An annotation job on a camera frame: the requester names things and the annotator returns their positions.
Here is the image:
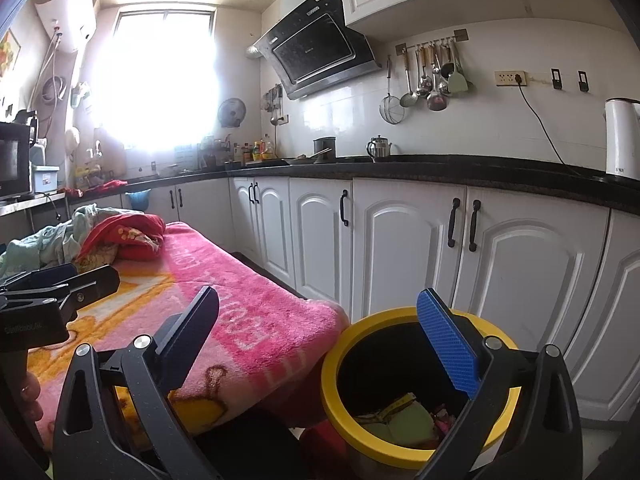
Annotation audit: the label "metal utensil rail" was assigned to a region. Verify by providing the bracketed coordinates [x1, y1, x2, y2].
[395, 28, 469, 57]

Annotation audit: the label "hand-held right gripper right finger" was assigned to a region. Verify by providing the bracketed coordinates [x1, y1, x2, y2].
[415, 288, 583, 480]

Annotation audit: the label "person's left hand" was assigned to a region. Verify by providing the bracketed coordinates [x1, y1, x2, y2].
[19, 372, 45, 423]

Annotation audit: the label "wall picture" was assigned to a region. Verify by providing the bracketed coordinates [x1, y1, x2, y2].
[0, 30, 22, 78]

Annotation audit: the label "metal teapot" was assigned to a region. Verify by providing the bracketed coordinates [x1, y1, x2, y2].
[366, 135, 392, 162]

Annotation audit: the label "red printed cloth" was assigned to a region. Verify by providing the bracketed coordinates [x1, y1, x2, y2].
[75, 213, 166, 263]

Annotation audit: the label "bright window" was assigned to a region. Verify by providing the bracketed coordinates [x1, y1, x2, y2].
[90, 5, 221, 153]

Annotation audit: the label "wall rack with kitchen tools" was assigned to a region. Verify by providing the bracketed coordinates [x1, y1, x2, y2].
[262, 84, 285, 113]

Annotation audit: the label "blue plastic box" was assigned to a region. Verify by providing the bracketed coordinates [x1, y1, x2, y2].
[30, 164, 61, 195]

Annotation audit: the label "light green cloth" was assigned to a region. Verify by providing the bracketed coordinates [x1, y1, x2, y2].
[0, 203, 108, 281]

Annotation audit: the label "white water heater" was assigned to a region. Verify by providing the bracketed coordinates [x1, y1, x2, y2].
[35, 0, 98, 56]

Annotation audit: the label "yellow-rimmed trash bin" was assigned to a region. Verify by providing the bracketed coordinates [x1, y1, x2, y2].
[320, 308, 522, 471]

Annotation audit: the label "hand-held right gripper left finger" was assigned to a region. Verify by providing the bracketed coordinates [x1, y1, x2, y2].
[52, 285, 221, 480]

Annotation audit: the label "red snack packet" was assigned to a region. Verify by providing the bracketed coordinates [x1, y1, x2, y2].
[432, 402, 456, 436]

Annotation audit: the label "white electric kettle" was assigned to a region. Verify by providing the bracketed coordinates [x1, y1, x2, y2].
[602, 97, 640, 181]

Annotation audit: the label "black power cable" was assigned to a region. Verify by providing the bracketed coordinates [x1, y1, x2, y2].
[515, 74, 608, 181]

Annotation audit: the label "black microwave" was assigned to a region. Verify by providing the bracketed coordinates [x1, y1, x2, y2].
[0, 121, 36, 200]

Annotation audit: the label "dark cooking pot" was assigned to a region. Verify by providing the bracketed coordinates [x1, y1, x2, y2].
[313, 137, 337, 163]

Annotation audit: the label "small wall fan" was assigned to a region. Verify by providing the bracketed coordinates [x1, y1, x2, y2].
[217, 97, 247, 128]

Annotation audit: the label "wire strainer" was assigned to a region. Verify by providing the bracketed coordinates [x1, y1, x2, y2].
[379, 57, 407, 125]

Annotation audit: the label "red rag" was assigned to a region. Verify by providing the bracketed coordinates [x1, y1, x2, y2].
[62, 178, 128, 197]

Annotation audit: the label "blue plastic basin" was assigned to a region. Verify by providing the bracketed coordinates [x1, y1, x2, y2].
[125, 189, 152, 212]

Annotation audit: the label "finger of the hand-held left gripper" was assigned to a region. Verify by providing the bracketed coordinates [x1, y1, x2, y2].
[52, 265, 121, 320]
[0, 262, 78, 302]

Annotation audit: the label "black range hood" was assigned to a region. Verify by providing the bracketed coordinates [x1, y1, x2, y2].
[246, 0, 383, 101]

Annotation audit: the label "white base cabinets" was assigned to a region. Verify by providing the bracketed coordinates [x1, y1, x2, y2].
[67, 175, 640, 423]

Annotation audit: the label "yellow snack wrapper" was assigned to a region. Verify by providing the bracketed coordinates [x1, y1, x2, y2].
[355, 392, 426, 426]

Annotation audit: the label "cluster of condiment bottles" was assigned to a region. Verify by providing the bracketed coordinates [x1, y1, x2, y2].
[232, 134, 277, 163]

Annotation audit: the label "pale green packet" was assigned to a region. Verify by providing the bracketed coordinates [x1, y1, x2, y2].
[380, 402, 436, 443]

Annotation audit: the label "hanging metal kitchen utensils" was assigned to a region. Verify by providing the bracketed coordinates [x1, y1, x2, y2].
[402, 40, 473, 112]

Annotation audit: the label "steel side table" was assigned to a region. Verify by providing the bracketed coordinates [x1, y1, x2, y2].
[0, 190, 68, 218]

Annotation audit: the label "coiled hose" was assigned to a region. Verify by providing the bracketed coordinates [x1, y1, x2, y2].
[42, 76, 68, 106]

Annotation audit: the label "pink printed blanket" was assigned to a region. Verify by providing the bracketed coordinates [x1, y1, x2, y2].
[22, 221, 351, 453]

